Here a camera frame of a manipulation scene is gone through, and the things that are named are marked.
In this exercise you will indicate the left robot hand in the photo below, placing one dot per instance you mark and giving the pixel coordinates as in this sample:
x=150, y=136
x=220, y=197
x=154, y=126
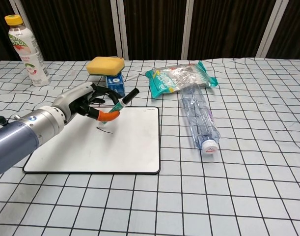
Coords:
x=78, y=99

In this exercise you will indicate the green whiteboard marker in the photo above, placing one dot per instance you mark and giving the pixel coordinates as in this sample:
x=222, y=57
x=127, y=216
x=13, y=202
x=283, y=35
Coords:
x=122, y=102

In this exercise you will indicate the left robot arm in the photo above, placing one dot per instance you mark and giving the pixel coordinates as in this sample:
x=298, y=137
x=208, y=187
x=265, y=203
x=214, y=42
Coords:
x=24, y=135

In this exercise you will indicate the blue biscuit pack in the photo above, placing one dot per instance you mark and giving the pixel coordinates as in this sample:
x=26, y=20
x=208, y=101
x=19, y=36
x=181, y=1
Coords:
x=116, y=83

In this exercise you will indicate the yellow sponge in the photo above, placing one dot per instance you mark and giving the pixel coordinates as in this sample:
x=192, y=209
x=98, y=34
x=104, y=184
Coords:
x=105, y=66

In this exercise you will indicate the white drawing board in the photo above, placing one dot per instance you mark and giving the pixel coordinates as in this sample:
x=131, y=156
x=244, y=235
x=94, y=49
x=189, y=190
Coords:
x=103, y=145

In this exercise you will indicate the yellow-capped drink bottle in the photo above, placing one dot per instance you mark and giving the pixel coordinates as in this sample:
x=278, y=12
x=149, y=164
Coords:
x=27, y=51

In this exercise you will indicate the teal snack bag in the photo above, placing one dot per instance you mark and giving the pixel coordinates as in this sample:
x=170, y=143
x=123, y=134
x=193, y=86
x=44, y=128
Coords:
x=176, y=77

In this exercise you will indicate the black folding screen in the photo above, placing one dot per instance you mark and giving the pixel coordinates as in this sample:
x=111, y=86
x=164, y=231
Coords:
x=149, y=27

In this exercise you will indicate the clear water bottle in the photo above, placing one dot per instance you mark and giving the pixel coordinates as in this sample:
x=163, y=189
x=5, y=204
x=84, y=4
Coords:
x=200, y=115

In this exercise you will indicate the checkered tablecloth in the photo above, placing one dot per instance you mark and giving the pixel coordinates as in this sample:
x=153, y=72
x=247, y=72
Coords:
x=189, y=172

